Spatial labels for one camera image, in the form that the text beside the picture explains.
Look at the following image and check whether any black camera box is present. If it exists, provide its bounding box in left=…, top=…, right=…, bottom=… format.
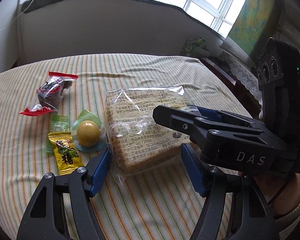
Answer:
left=256, top=37, right=300, bottom=144

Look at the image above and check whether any person's right hand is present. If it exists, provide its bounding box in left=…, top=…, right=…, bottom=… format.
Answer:
left=254, top=173, right=300, bottom=216

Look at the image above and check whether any yellow ball jelly cup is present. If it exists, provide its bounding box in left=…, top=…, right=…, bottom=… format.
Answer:
left=71, top=109, right=106, bottom=153

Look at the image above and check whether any clear bag sliced bread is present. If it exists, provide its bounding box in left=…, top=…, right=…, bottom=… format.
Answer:
left=105, top=86, right=194, bottom=185

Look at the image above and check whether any dark red storage box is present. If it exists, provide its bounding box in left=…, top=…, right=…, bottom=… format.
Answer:
left=199, top=57, right=236, bottom=90

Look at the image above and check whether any green candy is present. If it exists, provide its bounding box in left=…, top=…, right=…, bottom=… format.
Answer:
left=45, top=113, right=70, bottom=154

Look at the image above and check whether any white lace table cover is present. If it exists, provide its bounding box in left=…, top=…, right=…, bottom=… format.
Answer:
left=219, top=49, right=263, bottom=106

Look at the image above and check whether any red clear dates candy pack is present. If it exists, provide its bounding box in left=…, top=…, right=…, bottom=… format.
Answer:
left=19, top=72, right=79, bottom=117

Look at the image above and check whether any green patterned shopping bag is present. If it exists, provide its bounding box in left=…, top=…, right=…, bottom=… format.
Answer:
left=180, top=37, right=211, bottom=57

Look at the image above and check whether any yellow candy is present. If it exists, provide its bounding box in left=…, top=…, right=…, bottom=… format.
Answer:
left=48, top=132, right=84, bottom=176

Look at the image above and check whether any yellow green wall map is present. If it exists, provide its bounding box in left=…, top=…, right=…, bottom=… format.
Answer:
left=221, top=0, right=284, bottom=67

